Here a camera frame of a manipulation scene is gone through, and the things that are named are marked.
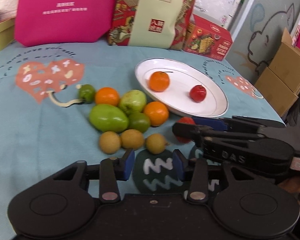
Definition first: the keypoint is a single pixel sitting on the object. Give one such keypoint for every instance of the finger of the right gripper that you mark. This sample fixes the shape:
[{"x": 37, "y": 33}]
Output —
[
  {"x": 190, "y": 132},
  {"x": 242, "y": 124}
]

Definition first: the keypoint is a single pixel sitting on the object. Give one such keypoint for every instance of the blue printed tablecloth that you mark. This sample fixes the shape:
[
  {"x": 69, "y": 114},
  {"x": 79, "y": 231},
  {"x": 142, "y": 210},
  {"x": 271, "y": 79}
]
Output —
[{"x": 39, "y": 139}]

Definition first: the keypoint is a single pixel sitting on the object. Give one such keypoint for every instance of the red small fruit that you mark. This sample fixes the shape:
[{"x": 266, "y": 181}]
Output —
[
  {"x": 198, "y": 93},
  {"x": 185, "y": 120}
]

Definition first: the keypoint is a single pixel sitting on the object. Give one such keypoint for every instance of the round green fruit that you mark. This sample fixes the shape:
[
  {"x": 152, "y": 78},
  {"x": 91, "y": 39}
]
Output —
[{"x": 139, "y": 121}]

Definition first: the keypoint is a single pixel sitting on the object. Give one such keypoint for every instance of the small dark green fruit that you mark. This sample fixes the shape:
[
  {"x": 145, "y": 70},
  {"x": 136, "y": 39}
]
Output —
[{"x": 86, "y": 93}]

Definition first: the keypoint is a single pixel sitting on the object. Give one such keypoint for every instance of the cardboard box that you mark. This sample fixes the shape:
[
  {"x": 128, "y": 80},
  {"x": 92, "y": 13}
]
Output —
[
  {"x": 275, "y": 91},
  {"x": 286, "y": 63}
]

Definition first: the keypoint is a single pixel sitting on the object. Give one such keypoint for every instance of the orange tangerine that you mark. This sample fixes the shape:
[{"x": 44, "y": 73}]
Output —
[
  {"x": 107, "y": 95},
  {"x": 157, "y": 112}
]

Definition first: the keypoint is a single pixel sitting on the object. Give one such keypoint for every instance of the white oval plate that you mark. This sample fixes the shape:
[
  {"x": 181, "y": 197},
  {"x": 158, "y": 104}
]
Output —
[{"x": 182, "y": 79}]

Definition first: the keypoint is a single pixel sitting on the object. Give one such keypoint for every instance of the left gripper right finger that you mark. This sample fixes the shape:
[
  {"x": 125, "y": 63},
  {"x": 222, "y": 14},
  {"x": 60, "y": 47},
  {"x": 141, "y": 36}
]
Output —
[{"x": 196, "y": 172}]

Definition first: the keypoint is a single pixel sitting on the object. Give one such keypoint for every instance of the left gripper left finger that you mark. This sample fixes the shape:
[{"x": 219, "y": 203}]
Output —
[{"x": 111, "y": 170}]

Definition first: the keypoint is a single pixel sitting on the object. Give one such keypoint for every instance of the pink tote bag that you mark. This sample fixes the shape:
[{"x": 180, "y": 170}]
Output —
[{"x": 62, "y": 21}]

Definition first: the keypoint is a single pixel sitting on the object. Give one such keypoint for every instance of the light green guava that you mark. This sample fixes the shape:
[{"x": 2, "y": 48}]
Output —
[{"x": 133, "y": 101}]

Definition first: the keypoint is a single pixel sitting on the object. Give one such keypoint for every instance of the upper cardboard box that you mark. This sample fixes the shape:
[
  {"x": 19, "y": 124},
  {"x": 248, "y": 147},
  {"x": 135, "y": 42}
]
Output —
[{"x": 286, "y": 63}]

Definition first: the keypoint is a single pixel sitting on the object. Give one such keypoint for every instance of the lower cardboard box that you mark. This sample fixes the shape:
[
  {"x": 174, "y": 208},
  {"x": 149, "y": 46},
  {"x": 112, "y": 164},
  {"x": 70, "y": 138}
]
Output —
[{"x": 275, "y": 91}]

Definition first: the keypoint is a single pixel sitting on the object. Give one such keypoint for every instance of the large green mango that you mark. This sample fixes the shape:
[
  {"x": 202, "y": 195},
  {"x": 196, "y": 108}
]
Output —
[{"x": 106, "y": 117}]

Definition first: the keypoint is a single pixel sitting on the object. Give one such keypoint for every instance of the right hand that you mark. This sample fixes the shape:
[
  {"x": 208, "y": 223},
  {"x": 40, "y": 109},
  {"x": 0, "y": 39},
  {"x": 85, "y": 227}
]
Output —
[{"x": 292, "y": 186}]

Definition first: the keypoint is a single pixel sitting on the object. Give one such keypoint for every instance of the green box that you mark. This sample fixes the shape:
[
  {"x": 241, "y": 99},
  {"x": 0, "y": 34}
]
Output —
[{"x": 6, "y": 32}]

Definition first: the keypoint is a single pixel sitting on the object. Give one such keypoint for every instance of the brown longan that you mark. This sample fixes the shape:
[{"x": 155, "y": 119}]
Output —
[
  {"x": 132, "y": 138},
  {"x": 109, "y": 142},
  {"x": 156, "y": 143}
]

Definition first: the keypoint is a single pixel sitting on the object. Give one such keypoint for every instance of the red cracker box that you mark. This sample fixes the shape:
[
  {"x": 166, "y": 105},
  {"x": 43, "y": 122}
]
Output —
[{"x": 207, "y": 39}]

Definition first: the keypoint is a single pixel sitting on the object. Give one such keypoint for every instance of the orange with stem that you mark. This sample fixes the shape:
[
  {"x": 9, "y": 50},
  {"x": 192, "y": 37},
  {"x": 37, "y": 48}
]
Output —
[{"x": 159, "y": 81}]

